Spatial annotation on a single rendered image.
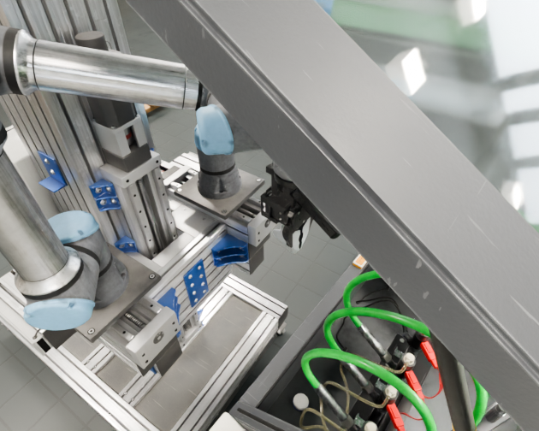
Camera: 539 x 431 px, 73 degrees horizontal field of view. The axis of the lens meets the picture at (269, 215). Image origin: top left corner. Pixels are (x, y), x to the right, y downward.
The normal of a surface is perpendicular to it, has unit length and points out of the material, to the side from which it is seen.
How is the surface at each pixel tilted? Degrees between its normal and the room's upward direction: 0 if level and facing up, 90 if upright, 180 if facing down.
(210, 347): 0
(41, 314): 98
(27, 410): 0
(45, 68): 73
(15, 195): 89
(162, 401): 0
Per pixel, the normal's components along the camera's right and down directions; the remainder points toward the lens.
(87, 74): 0.28, 0.37
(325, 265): 0.00, -0.73
